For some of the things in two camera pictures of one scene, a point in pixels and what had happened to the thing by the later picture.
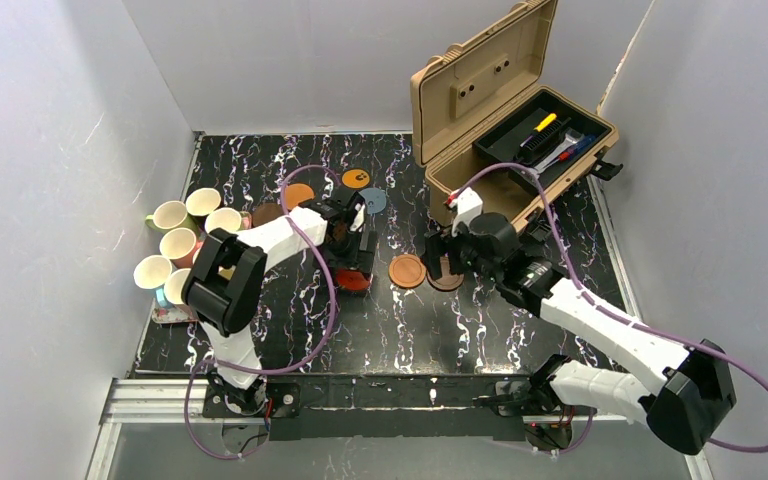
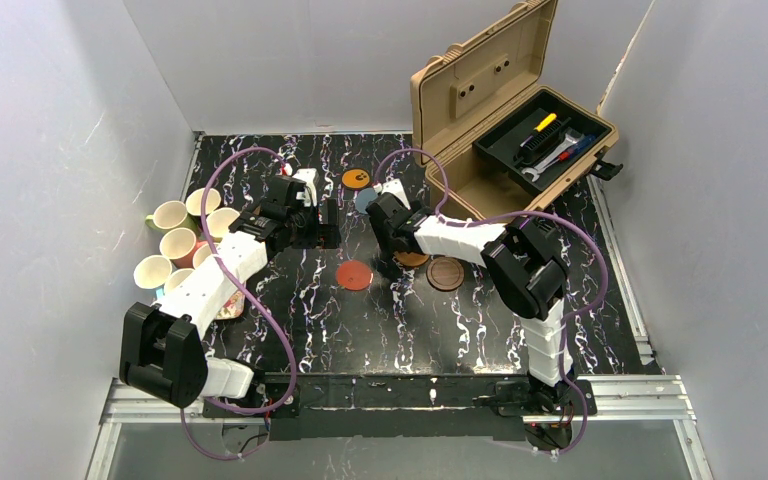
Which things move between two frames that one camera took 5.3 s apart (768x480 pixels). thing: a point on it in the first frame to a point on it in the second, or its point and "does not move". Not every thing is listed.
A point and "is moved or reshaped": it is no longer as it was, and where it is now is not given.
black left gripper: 355,258 to 321,226
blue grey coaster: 375,199 does not move
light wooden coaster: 406,270 is moved or reshaped
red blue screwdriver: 566,156 does not move
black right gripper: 442,250 to 384,237
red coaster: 352,279 does not move
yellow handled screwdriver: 544,123 does not move
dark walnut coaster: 449,281 does not move
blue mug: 151,272 does not move
